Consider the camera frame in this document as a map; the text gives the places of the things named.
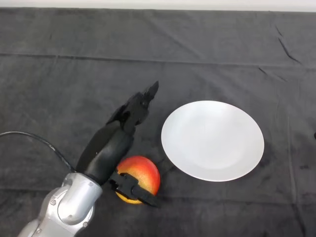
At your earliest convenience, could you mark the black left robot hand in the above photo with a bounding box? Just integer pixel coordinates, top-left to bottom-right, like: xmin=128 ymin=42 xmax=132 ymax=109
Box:
xmin=75 ymin=80 xmax=161 ymax=208

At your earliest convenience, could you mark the red yellow apple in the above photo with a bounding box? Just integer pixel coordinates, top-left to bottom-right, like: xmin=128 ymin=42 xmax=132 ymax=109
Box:
xmin=116 ymin=156 xmax=161 ymax=205

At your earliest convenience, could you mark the white round plate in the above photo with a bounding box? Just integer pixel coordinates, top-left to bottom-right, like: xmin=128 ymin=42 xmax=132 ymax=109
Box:
xmin=161 ymin=100 xmax=265 ymax=183

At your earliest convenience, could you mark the black cloth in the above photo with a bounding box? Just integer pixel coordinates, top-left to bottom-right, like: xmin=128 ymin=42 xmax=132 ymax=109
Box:
xmin=0 ymin=6 xmax=316 ymax=237

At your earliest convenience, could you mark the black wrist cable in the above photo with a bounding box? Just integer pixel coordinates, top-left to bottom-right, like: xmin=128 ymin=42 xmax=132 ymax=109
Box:
xmin=0 ymin=131 xmax=77 ymax=173

